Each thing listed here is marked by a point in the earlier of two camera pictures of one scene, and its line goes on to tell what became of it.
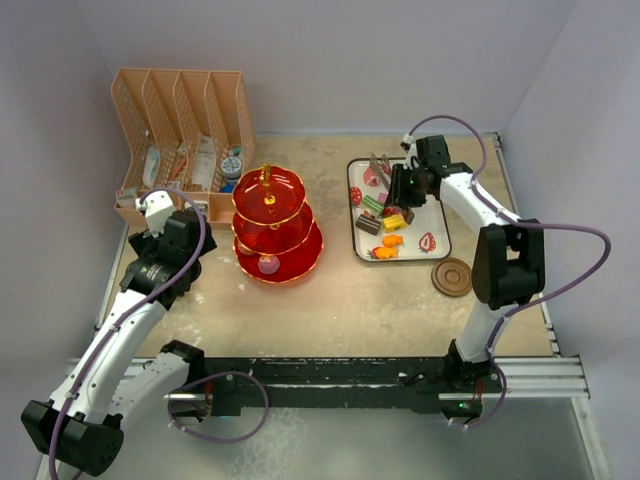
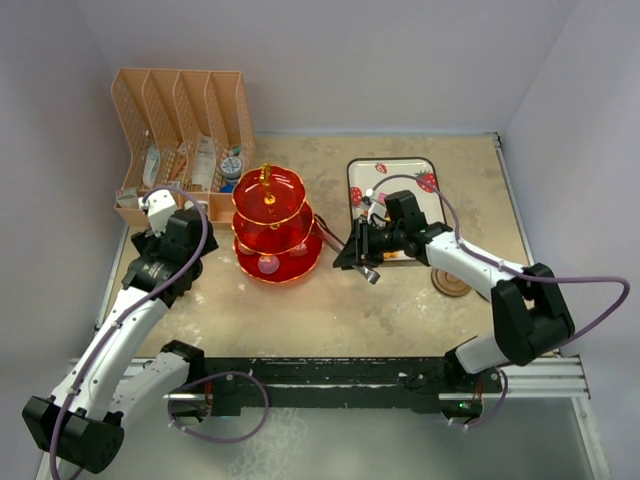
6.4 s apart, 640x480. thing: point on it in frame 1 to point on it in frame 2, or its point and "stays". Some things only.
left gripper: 144,243 stays
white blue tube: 151,165 stays
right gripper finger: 396,187 to 357,249
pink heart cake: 370,179 to 299,251
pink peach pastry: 245,250 stays
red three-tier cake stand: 273,237 stays
